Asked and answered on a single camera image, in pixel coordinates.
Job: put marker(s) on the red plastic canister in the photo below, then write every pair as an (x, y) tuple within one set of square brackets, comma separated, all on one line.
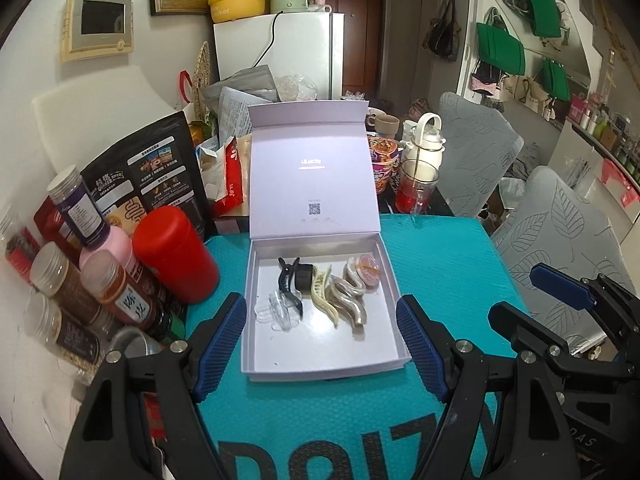
[(170, 255)]

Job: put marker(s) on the brown door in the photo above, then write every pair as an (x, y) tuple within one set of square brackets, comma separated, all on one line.
[(357, 40)]

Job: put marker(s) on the white fridge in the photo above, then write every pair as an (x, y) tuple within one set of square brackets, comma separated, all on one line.
[(305, 45)]

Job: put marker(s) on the pink bottle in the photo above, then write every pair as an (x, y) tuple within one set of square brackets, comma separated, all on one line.
[(115, 242)]

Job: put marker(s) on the glass cup with red drink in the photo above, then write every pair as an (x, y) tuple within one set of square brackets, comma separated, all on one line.
[(415, 192)]

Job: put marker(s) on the beige mug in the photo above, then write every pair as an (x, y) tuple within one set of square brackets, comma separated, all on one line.
[(385, 122)]

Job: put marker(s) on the black hair claw clip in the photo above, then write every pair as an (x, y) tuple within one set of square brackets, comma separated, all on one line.
[(285, 275)]

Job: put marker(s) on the black snack bag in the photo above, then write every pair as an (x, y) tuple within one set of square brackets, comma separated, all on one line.
[(150, 170)]

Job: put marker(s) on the clear small hair clip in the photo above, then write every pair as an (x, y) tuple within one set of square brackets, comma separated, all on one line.
[(277, 310)]

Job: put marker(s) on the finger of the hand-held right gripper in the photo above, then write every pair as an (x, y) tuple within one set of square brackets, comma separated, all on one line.
[(520, 330), (560, 285)]

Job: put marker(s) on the metal cup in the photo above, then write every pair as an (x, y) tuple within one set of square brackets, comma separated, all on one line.
[(132, 342)]

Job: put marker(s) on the row of small bottles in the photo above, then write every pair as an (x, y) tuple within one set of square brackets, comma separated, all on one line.
[(600, 127)]

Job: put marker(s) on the grey foil bag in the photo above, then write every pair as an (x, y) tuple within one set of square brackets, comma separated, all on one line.
[(245, 82)]

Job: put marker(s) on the printed paper leaflet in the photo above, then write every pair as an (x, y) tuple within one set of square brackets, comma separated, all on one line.
[(235, 110)]

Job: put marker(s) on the black hanging bag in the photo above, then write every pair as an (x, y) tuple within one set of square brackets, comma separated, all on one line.
[(442, 35)]

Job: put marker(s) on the clear plastic bag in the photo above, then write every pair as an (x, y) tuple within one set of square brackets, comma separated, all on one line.
[(295, 87)]

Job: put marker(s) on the woven straw trivet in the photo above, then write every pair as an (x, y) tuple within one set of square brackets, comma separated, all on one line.
[(202, 75)]

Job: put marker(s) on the red and white snack packet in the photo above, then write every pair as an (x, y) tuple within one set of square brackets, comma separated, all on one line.
[(230, 170)]

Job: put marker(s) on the dark green glass bottle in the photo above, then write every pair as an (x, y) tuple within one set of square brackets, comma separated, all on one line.
[(170, 322)]

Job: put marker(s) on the pink round hair accessory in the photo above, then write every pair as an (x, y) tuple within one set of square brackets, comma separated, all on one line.
[(367, 270)]

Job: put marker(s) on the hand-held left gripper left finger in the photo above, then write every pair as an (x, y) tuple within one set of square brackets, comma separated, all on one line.
[(220, 345)]

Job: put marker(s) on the white thermal jug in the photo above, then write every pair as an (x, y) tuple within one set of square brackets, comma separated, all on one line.
[(425, 140)]

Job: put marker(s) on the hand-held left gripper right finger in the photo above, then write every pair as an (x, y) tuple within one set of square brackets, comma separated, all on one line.
[(422, 345)]

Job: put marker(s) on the cream hair claw clip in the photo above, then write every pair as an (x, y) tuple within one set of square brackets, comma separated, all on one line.
[(322, 300)]

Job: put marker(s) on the lavender gift box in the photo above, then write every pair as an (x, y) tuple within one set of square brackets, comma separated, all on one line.
[(310, 175)]

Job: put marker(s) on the teal table mat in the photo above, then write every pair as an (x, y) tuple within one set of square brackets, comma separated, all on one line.
[(450, 250)]

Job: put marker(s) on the grey wavy hair claw clip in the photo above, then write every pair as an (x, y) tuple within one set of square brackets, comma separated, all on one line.
[(350, 310)]

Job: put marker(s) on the purple instant noodle bowl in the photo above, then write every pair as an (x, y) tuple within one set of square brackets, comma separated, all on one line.
[(382, 160)]

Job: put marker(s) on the wall intercom panel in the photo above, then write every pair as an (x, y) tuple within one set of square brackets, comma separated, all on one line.
[(100, 22)]

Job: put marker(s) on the group of clear spice jars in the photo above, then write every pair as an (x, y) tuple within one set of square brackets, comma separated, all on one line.
[(115, 290)]

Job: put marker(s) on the grey leaf pattern chair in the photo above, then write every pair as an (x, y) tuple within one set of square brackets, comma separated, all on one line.
[(475, 145), (560, 225)]

